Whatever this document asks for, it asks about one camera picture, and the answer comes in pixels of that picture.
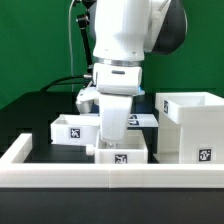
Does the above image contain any white front drawer box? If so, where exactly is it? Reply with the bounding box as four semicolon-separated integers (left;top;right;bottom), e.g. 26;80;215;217
86;130;148;164

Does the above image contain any white drawer box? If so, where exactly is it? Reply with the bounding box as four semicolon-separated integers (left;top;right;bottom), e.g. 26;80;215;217
50;114;99;146
86;130;148;164

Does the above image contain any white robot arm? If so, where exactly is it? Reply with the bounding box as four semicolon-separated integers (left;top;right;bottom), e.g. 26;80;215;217
93;0;187;145

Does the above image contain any white cable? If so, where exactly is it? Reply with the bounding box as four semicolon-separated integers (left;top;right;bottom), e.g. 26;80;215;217
67;0;77;93

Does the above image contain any white U-shaped fence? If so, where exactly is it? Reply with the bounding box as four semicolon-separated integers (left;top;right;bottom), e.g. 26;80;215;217
0;133;224;188

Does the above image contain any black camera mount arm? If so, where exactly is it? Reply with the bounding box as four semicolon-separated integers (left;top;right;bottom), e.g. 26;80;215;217
76;0;97;75

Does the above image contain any white marker sheet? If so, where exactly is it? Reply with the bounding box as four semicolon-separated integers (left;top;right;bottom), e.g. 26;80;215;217
128;114;158;128

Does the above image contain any white drawer cabinet frame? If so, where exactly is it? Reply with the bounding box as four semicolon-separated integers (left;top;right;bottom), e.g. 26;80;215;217
154;92;224;164

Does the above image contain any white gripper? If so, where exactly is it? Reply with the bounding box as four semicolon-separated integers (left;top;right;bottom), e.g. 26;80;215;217
93;63;142;148

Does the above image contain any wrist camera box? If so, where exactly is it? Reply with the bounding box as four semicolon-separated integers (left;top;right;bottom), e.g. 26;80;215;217
76;87;99;114

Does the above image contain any black cable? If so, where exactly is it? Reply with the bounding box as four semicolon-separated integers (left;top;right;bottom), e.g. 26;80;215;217
39;75;96;93

